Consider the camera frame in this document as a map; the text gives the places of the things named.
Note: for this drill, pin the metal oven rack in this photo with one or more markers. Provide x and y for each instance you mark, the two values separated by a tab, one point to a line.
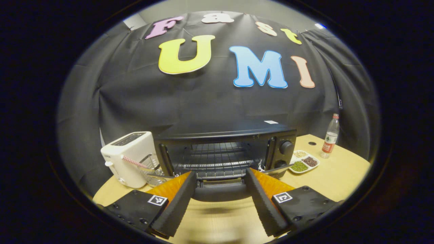
217	156

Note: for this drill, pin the clear bottle with red label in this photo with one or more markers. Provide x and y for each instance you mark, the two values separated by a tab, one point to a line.
330	139

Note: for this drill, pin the white toaster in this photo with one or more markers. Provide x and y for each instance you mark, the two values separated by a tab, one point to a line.
129	156

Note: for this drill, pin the black electric oven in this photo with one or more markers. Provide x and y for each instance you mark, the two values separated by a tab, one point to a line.
223	135

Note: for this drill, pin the white divided dish of beans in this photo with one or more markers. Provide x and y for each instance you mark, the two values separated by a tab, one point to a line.
304	162

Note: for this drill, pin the small ceiling spotlight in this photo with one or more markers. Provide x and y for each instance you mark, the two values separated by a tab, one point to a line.
320	25

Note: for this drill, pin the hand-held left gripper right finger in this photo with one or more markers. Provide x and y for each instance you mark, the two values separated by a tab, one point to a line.
266	206

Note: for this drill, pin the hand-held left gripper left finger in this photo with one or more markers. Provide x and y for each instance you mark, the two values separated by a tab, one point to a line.
176	206

